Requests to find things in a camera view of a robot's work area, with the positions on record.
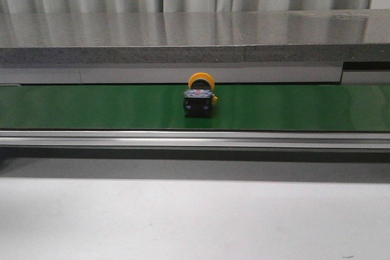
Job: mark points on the yellow black push button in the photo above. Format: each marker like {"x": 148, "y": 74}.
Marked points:
{"x": 199, "y": 99}

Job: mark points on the green conveyor belt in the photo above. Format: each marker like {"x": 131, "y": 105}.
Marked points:
{"x": 359, "y": 108}

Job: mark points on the grey stone counter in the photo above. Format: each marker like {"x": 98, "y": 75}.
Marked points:
{"x": 326, "y": 46}

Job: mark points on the silver aluminium conveyor frame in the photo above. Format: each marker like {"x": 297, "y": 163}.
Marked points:
{"x": 195, "y": 138}

